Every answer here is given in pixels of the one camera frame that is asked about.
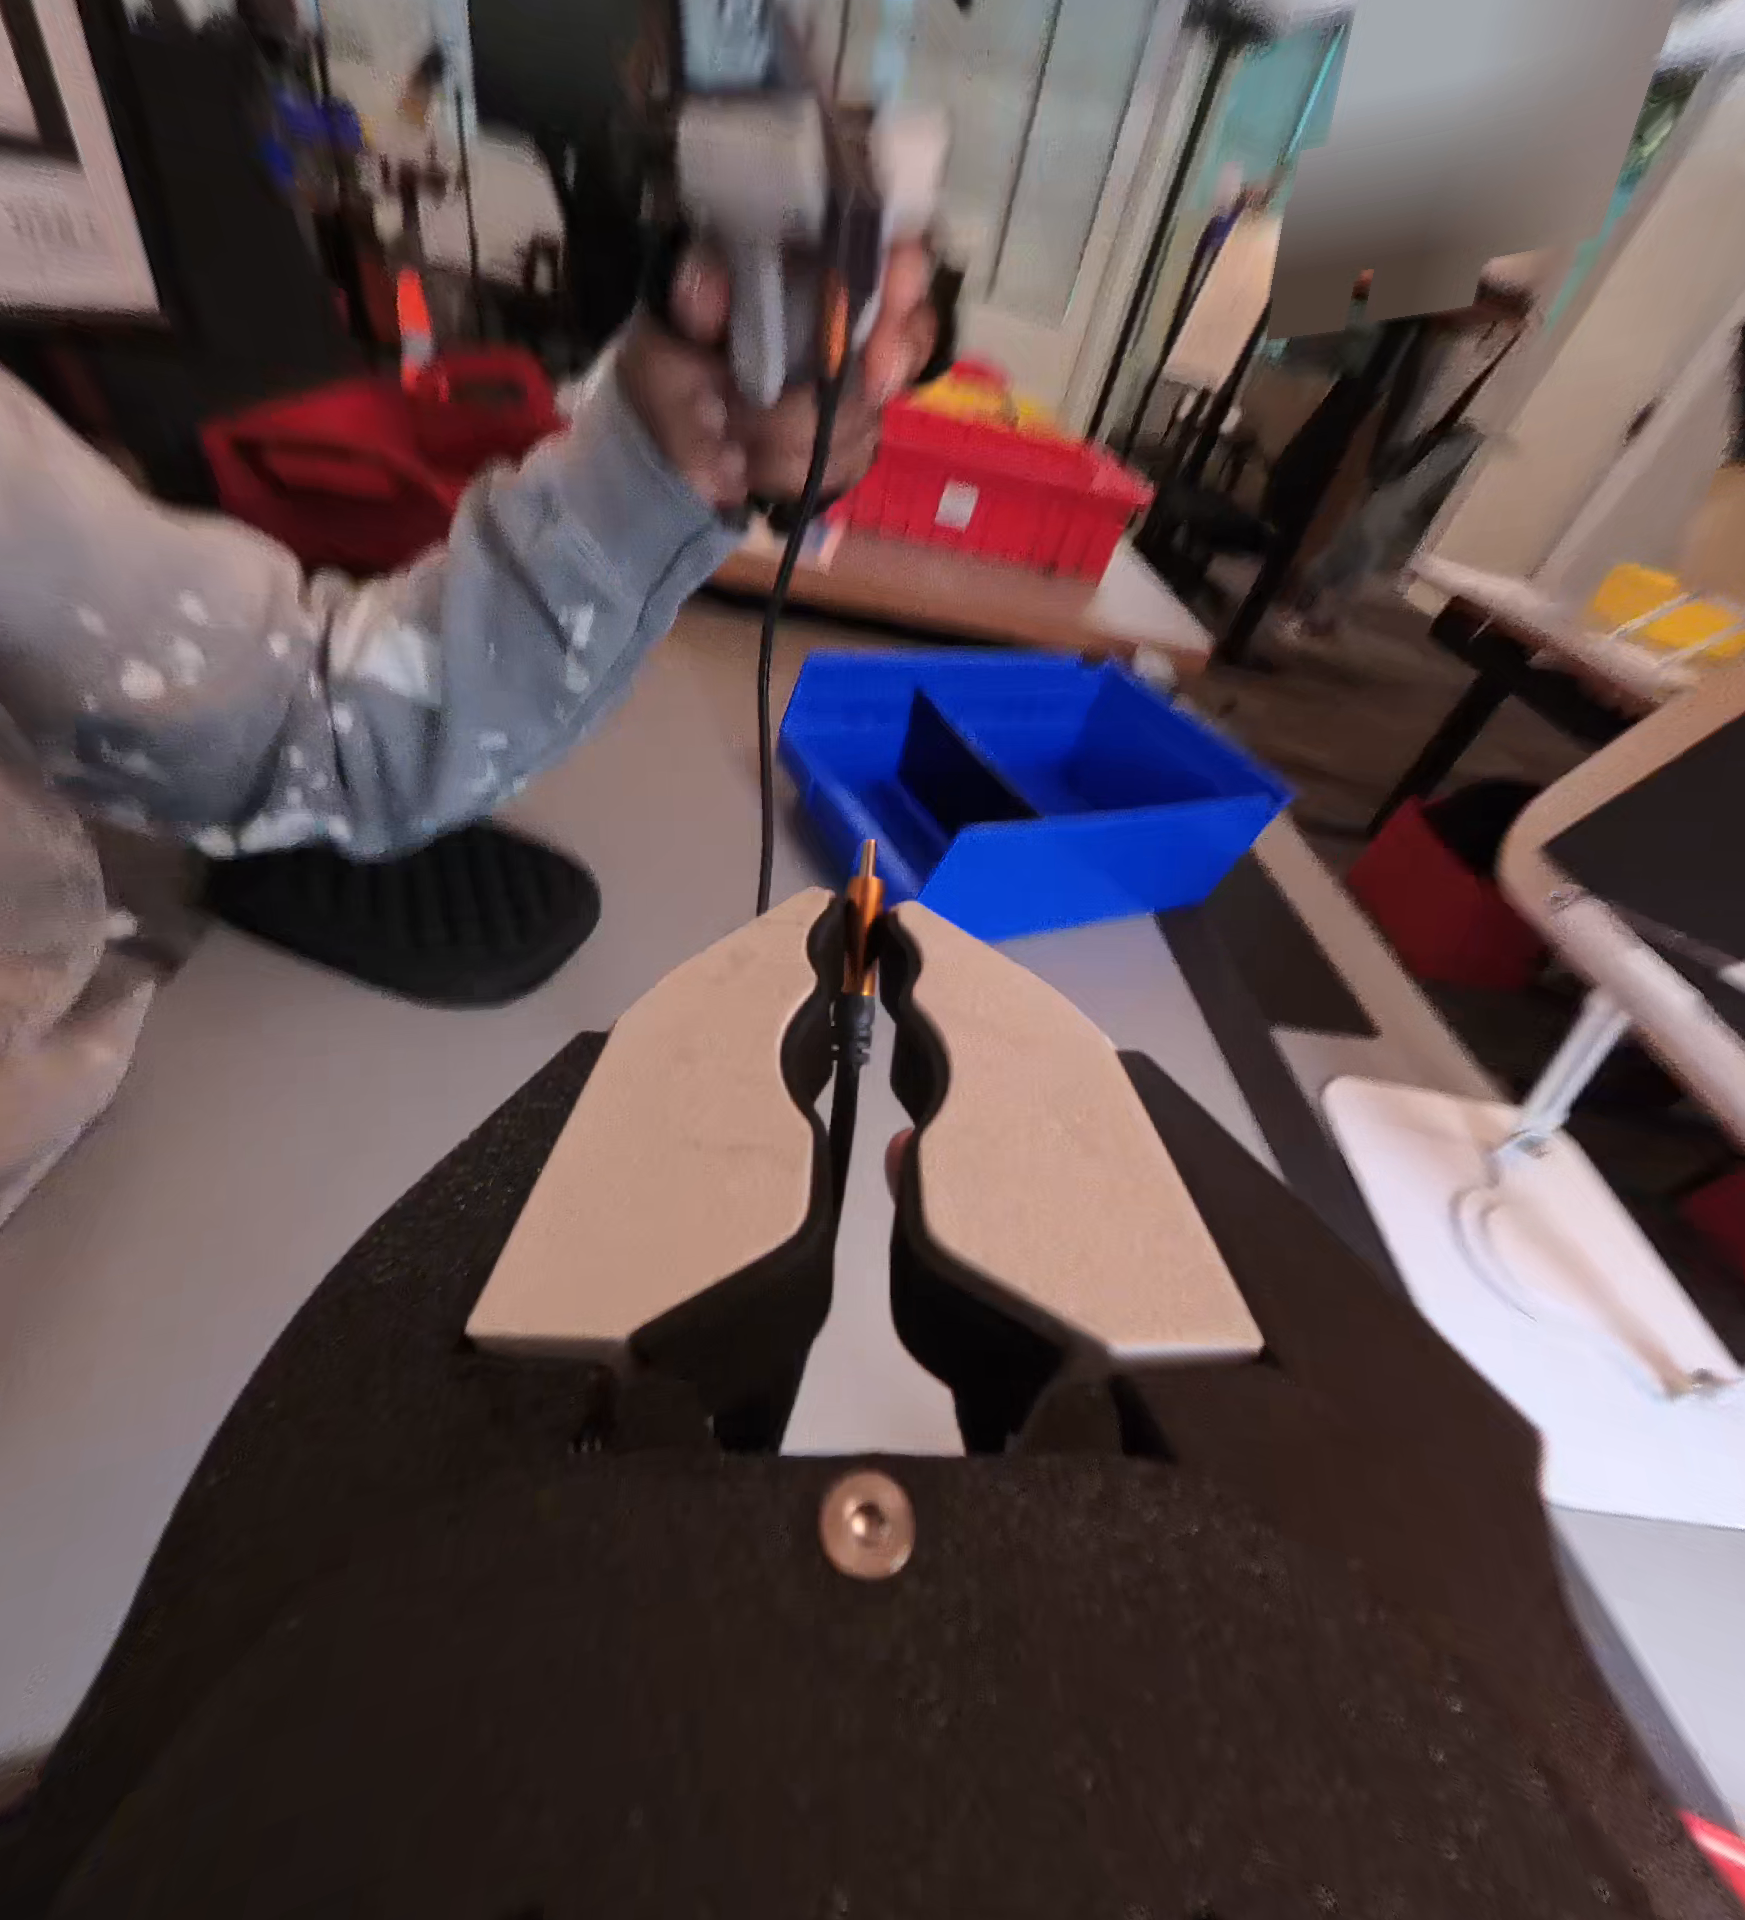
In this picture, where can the person's torso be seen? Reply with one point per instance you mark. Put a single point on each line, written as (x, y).
(2, 975)

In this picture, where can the wooden top desk black legs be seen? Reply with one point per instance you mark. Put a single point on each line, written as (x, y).
(1503, 601)

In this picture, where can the whiteboard on stand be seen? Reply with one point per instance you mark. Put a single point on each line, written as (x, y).
(1235, 301)

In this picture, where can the black chair armrest pad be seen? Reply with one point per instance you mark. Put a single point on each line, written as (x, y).
(407, 917)

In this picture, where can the black board with white stand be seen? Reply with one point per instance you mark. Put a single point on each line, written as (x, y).
(1712, 854)

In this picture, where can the black divider of blue bin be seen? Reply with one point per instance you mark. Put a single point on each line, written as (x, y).
(962, 780)

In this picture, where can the red box under desk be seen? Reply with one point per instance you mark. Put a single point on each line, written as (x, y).
(1430, 901)

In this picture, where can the blue plastic bin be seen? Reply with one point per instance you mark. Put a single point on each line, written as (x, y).
(1098, 870)

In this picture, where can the large red bin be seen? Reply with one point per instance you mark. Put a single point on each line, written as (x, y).
(993, 498)

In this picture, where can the person's left forearm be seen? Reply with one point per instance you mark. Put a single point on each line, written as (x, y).
(511, 632)

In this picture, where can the small orange object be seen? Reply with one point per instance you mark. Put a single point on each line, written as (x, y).
(415, 321)

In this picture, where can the red plastic crate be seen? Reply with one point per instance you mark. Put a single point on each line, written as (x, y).
(348, 464)

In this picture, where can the yellow plastic bin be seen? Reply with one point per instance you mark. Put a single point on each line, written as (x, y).
(1653, 601)

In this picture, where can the person's left hand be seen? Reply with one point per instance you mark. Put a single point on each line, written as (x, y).
(691, 420)

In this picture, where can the wooden workbench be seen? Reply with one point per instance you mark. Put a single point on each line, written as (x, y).
(962, 601)

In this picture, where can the yellow bins in red bin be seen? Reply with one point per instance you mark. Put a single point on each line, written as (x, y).
(986, 403)

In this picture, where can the large printed tag sign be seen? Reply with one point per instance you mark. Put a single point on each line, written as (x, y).
(2, 227)

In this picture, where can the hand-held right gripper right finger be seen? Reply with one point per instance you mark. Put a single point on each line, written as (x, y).
(1082, 1184)

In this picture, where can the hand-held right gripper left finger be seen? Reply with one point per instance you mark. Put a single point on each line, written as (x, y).
(664, 1155)

